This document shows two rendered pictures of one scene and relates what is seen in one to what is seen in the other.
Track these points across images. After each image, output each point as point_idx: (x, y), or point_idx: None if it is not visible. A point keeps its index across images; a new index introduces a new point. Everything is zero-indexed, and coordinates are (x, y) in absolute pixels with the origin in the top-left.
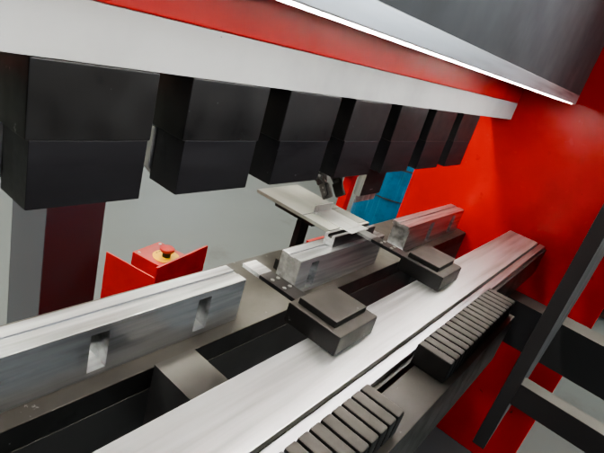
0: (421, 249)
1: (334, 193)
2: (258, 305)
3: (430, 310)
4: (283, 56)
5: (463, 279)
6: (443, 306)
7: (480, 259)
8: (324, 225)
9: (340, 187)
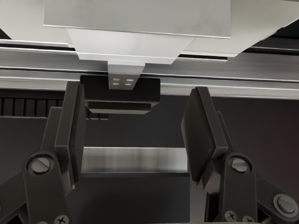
0: (121, 110)
1: (196, 102)
2: None
3: (36, 87)
4: None
5: (165, 90)
6: (64, 88)
7: (266, 92)
8: (17, 28)
9: (190, 149)
